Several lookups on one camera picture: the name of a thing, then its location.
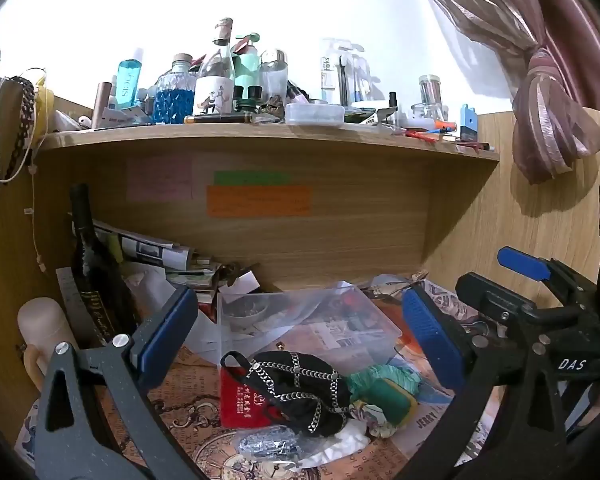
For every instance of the rose gold tube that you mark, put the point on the rose gold tube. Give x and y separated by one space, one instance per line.
101 105

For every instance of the glass jar with silver lid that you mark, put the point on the glass jar with silver lid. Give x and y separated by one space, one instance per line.
273 77

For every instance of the small glass jar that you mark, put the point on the small glass jar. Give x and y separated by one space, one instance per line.
431 97

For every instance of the mint green spray bottle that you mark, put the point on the mint green spray bottle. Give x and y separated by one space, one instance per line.
247 67

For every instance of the glass bottle with blue liquid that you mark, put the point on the glass bottle with blue liquid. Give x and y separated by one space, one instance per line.
174 97

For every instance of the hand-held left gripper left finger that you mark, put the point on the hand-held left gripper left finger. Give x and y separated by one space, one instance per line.
167 340

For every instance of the red paper packet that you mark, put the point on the red paper packet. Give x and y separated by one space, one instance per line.
237 400

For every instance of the clear plastic storage box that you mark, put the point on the clear plastic storage box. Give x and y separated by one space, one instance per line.
310 320

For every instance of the pink striped curtain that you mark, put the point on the pink striped curtain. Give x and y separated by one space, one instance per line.
545 85

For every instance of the printed vintage table mat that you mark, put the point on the printed vintage table mat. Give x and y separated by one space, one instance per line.
190 410

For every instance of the small clear plastic case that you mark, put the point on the small clear plastic case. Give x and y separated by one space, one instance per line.
314 115

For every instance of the clear bottle with white label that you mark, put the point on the clear bottle with white label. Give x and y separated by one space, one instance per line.
215 85

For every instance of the teal green cloth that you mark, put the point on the teal green cloth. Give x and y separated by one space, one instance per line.
387 385

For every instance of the white tissue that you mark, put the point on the white tissue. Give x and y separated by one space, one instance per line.
337 447

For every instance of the pile of papers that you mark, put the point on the pile of papers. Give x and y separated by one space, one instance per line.
160 260

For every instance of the blue plastic clip box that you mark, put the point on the blue plastic clip box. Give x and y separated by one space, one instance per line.
469 124

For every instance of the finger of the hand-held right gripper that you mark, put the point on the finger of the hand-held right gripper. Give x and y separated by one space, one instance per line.
495 300
522 262

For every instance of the blue mouthwash bottle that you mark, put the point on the blue mouthwash bottle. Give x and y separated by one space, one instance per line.
128 82

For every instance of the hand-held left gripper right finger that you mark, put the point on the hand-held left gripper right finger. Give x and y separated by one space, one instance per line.
430 340

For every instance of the pink sticky note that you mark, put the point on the pink sticky note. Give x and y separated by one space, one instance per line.
159 179

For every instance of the orange sticky note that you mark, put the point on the orange sticky note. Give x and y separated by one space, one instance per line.
259 201

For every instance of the dark wine bottle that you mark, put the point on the dark wine bottle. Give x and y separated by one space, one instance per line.
97 280

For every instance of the black and gold pen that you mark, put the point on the black and gold pen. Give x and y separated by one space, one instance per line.
217 119

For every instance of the green sticky note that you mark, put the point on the green sticky note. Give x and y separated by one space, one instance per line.
252 178

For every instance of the silver foil packet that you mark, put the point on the silver foil packet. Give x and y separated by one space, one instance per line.
265 442

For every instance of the yellow plastic item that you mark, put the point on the yellow plastic item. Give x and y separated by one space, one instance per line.
44 105

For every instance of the floral patterned cloth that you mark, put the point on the floral patterned cloth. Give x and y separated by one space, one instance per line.
372 417

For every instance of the wooden desk shelf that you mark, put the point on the wooden desk shelf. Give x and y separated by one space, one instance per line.
260 142

